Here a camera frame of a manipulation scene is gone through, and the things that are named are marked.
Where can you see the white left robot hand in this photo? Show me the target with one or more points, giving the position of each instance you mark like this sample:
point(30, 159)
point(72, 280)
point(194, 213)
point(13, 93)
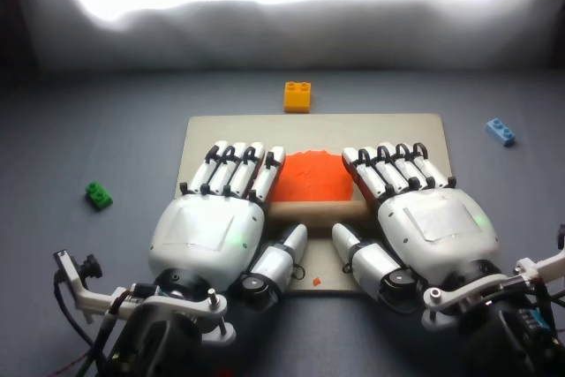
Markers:
point(198, 236)

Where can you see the orange toy brick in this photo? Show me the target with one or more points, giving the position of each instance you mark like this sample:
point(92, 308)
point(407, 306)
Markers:
point(297, 101)

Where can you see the white fabric backdrop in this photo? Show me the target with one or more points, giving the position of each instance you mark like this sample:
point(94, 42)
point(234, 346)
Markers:
point(282, 32)

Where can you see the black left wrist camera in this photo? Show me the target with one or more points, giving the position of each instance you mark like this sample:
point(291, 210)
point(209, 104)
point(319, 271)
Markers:
point(90, 267)

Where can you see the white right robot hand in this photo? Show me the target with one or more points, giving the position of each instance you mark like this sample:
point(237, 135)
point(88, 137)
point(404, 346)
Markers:
point(437, 231)

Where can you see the wooden rolling pin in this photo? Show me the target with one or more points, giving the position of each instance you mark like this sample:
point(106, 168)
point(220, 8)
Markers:
point(318, 213)

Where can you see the grey table cloth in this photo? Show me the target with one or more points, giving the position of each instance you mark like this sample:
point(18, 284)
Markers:
point(88, 130)

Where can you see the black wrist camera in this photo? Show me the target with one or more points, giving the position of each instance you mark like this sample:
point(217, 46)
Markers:
point(561, 236)
point(90, 267)

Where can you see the light blue toy brick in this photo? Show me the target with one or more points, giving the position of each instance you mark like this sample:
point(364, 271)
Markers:
point(501, 132)

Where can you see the flat orange play dough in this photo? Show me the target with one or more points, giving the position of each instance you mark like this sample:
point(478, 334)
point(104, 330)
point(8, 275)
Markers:
point(309, 178)

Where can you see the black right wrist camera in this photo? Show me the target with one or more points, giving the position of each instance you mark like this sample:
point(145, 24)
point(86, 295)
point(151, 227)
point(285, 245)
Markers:
point(561, 236)

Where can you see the light wooden board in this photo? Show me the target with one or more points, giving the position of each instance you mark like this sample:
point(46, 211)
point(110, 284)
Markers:
point(318, 130)

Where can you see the green toy brick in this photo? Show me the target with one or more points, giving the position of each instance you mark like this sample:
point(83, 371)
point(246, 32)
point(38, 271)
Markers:
point(99, 198)

